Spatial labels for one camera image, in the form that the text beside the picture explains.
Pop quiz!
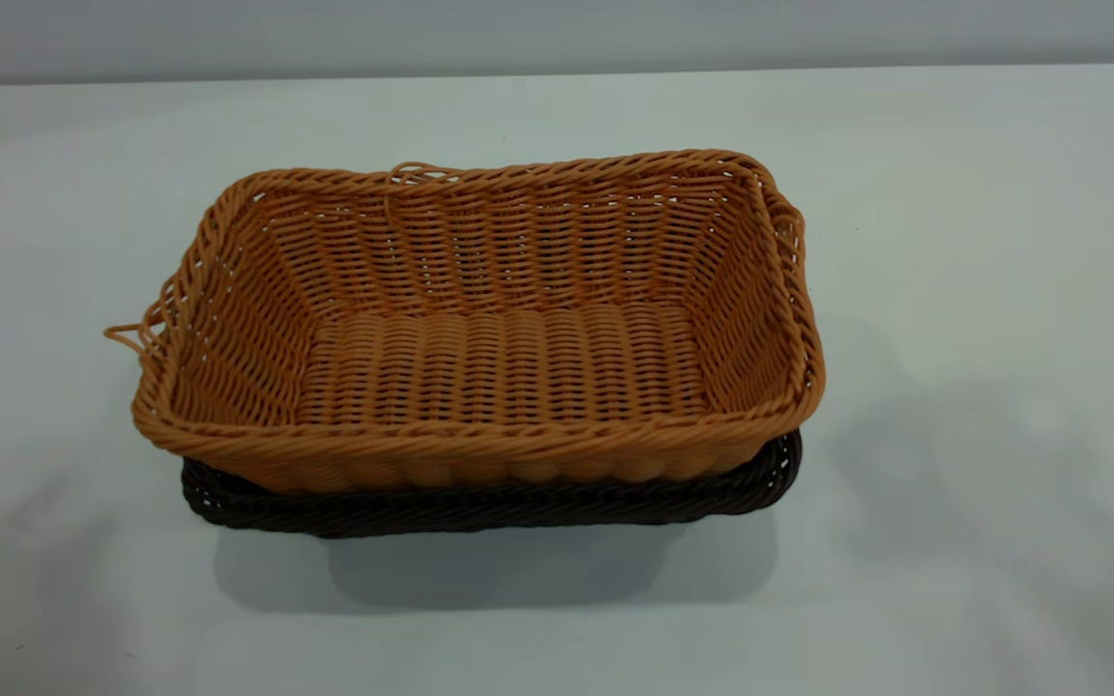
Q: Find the orange woven plastic basket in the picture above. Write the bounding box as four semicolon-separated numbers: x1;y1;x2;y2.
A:
104;148;826;496

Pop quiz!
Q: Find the black woven plastic basket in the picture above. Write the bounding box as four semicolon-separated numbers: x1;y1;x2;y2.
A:
180;430;803;539

